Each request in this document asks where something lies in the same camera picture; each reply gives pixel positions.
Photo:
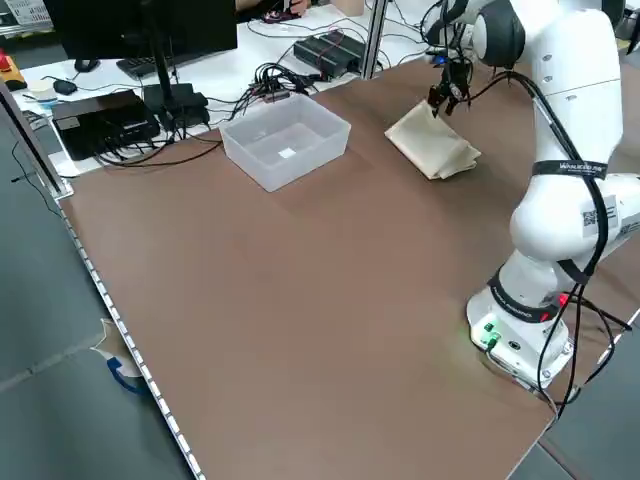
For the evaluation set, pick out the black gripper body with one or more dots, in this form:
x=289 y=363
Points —
x=456 y=75

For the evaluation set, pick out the cream tablecloth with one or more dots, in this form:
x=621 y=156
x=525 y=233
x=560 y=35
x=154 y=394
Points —
x=435 y=145

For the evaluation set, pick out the clear plastic box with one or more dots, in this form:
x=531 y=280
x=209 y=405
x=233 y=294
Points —
x=250 y=160

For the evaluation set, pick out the black flat electronics box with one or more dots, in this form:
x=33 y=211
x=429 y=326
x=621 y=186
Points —
x=100 y=120

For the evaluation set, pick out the black finned power supply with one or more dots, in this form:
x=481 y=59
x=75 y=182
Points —
x=330 y=55

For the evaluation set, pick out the white sticker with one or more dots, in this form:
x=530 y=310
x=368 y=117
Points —
x=287 y=153

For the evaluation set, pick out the black monitor stand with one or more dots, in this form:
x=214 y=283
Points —
x=175 y=105

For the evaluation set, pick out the black keyboard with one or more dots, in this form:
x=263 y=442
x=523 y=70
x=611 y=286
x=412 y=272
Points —
x=140 y=65

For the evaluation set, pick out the black computer monitor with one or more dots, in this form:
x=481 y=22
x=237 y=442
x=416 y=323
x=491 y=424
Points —
x=125 y=25

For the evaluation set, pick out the black computer mouse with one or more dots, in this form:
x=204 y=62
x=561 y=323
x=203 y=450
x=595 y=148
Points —
x=65 y=87

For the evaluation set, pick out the white tape roll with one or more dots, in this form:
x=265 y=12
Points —
x=41 y=92

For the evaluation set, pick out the white blue paper bag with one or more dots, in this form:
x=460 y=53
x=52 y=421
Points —
x=120 y=360

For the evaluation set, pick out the red emergency stop button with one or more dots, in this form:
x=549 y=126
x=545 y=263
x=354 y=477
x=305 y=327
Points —
x=7 y=65

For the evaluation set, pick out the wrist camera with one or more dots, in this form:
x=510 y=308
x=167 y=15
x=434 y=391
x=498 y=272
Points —
x=440 y=57

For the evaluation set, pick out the aluminium frame post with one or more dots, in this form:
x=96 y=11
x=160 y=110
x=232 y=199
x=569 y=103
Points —
x=375 y=40

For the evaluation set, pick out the aluminium side rail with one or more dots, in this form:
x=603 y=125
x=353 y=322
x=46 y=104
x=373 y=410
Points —
x=35 y=140

